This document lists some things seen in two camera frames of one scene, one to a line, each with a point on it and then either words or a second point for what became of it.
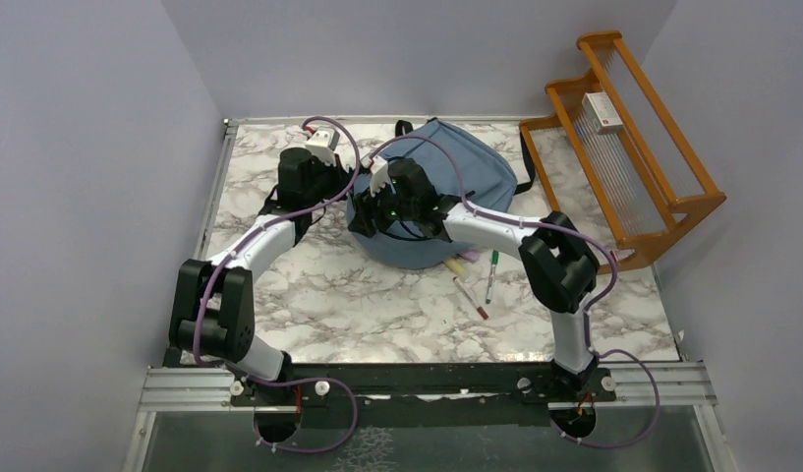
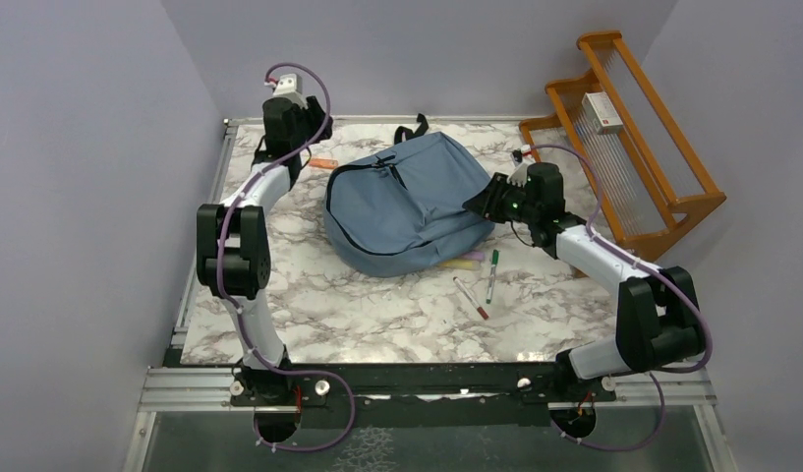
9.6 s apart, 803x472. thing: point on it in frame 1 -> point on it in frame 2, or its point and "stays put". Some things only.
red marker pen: (480, 311) stays put
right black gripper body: (384, 208) -> (507, 203)
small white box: (602, 112) stays put
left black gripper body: (326, 179) -> (309, 123)
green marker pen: (494, 262) stays put
